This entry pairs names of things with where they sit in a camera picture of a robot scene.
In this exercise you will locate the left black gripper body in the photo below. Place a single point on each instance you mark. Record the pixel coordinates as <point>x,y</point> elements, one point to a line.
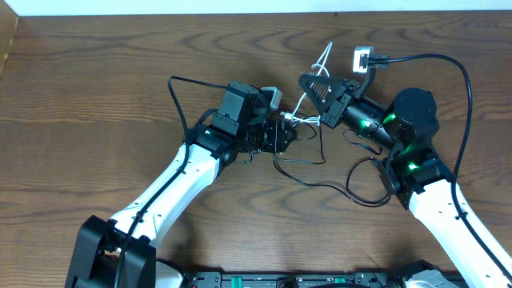
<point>281,137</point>

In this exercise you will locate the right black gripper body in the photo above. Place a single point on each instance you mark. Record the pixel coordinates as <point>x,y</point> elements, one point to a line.
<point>340,103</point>

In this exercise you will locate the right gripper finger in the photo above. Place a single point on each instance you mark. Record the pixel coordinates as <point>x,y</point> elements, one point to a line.
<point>309,79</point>
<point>322,97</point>

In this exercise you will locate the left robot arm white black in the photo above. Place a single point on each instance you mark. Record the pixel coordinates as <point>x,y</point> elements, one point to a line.
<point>121,251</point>

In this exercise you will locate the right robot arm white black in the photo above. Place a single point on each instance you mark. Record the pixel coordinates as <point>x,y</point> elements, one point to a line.
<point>414,172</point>

